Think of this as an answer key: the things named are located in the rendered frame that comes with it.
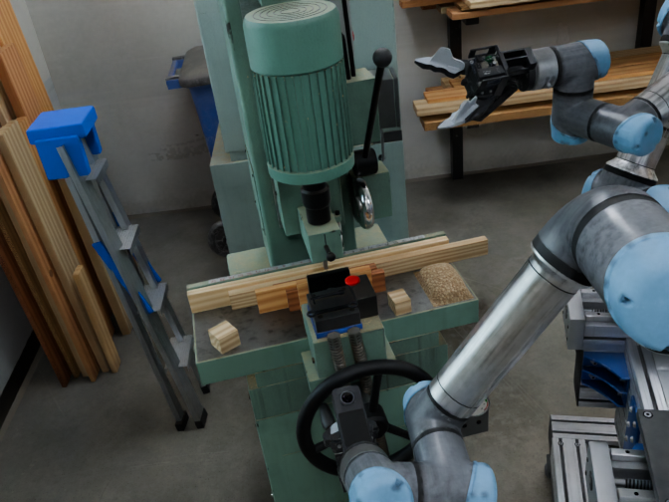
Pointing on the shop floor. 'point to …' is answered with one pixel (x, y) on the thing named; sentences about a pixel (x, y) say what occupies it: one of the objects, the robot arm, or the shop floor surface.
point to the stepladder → (118, 249)
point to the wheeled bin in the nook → (201, 87)
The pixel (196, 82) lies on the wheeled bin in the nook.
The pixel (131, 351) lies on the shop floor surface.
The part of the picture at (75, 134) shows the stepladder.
